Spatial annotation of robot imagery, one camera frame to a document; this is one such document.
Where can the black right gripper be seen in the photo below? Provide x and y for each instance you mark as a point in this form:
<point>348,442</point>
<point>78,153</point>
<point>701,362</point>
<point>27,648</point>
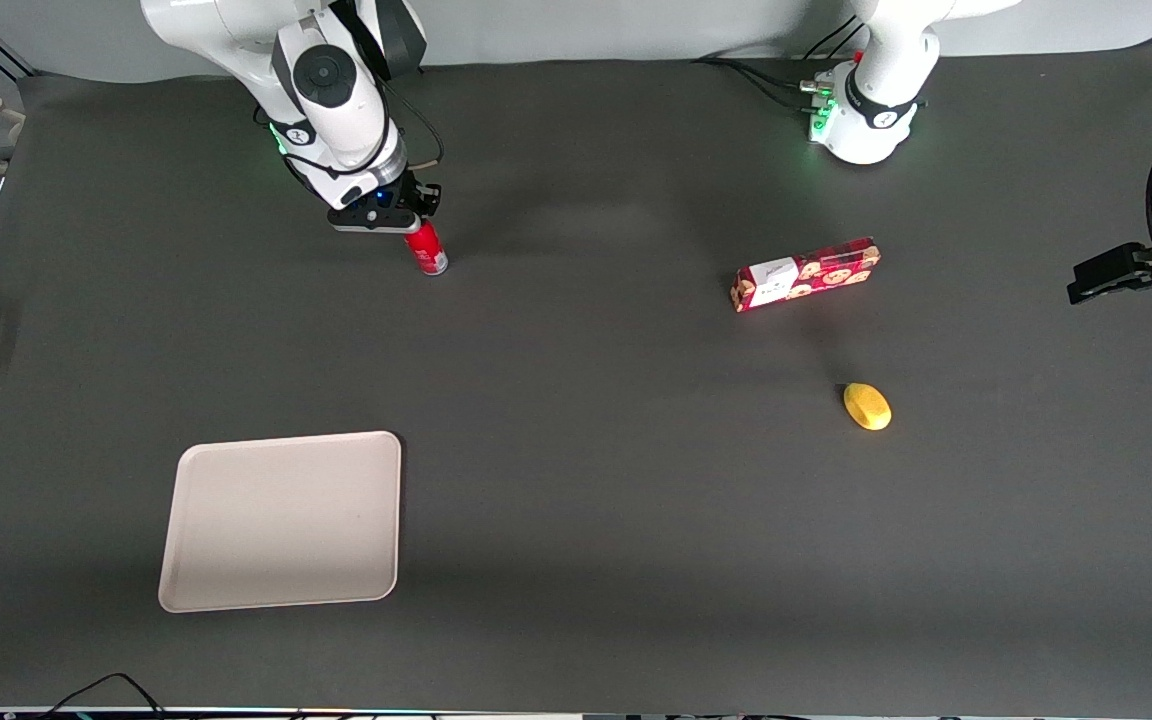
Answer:
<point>420,197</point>

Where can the red coke bottle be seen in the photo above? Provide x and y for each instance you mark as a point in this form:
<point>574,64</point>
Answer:
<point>428,250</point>

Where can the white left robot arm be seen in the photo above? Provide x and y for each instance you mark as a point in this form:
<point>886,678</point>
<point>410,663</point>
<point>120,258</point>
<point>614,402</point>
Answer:
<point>881,100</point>

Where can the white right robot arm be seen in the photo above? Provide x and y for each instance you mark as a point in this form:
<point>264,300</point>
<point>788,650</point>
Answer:
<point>336,90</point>

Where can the beige plastic tray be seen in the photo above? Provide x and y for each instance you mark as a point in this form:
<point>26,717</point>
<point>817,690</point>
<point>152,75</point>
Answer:
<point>281,520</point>

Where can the yellow lemon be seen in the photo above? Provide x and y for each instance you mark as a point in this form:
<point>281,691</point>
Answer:
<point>867,406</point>

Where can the red cookie box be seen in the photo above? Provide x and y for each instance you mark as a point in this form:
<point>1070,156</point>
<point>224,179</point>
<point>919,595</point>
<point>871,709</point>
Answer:
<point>806,275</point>

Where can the dark grey table mat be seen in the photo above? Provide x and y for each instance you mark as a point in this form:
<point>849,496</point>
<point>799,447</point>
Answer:
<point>576,520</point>

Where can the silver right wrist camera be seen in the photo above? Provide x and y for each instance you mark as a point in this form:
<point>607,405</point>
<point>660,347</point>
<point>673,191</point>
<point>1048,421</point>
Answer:
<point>371,220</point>

